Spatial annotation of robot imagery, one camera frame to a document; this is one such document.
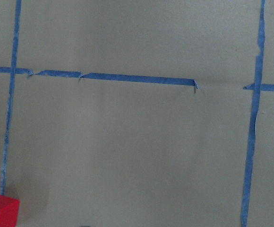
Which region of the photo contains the brown paper table cover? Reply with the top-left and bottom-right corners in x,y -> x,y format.
6,0 -> 261,227

